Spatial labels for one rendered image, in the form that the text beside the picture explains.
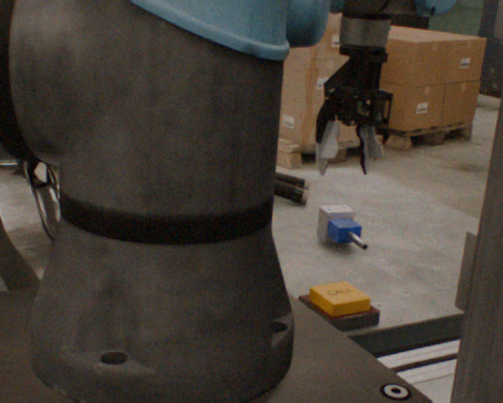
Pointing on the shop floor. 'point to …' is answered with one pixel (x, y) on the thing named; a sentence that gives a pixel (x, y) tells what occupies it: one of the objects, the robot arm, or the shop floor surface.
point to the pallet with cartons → (430, 86)
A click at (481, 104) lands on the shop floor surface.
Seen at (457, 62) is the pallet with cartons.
